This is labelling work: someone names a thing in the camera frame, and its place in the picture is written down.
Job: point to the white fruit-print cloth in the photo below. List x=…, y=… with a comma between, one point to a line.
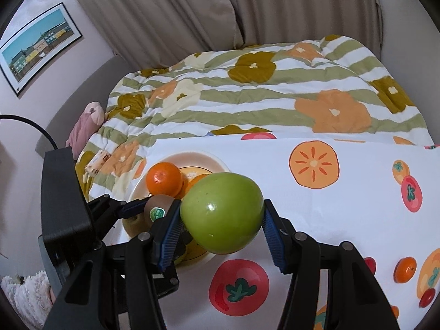
x=343, y=230

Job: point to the cream plate with duck print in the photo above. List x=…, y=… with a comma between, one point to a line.
x=192, y=160

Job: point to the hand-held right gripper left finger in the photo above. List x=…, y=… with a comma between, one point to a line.
x=170, y=244

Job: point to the wall poster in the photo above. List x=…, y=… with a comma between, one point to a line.
x=34, y=48

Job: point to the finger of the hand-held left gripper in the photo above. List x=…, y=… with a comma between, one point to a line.
x=165, y=282
x=134, y=208

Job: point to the small tangerine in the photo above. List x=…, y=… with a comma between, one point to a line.
x=405, y=270

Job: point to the red cherry tomato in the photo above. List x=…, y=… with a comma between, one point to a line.
x=427, y=297
x=369, y=265

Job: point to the green apple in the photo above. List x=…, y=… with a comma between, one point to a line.
x=221, y=213

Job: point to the brown kiwi with sticker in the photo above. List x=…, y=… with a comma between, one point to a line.
x=156, y=209

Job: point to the large orange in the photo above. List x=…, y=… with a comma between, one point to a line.
x=163, y=178
x=194, y=184

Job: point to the small patterned box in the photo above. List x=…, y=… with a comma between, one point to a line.
x=98, y=162

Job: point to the person's left forearm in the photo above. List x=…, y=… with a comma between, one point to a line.
x=24, y=295

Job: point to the pink plush toy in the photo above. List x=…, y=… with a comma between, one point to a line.
x=84, y=127

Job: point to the yellow-red apple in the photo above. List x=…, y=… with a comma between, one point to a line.
x=135, y=225

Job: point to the beige curtain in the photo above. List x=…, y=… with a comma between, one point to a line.
x=172, y=7

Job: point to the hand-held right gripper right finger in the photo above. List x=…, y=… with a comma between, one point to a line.
x=273, y=244

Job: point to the striped floral blanket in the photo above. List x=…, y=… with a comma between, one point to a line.
x=275, y=86

